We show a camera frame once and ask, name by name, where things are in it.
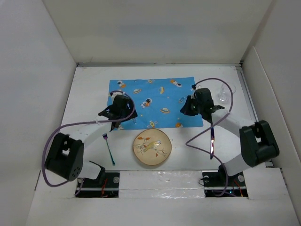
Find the iridescent fork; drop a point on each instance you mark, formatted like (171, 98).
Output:
(105, 136)

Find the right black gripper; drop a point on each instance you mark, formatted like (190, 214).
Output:
(185, 109)

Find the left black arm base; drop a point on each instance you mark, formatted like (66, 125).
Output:
(105, 186)

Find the iridescent knife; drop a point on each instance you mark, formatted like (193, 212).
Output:
(212, 143)

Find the round bird-pattern plate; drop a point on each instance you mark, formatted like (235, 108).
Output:
(152, 147)

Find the blue space-print cloth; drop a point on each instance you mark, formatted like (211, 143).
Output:
(158, 103)

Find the clear drinking glass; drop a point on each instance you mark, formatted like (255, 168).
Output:
(224, 96)

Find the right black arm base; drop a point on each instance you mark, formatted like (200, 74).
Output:
(216, 184)

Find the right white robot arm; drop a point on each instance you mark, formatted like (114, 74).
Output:
(257, 142)

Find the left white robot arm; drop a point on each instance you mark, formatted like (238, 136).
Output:
(63, 153)

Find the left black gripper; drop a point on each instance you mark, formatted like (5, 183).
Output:
(129, 108)

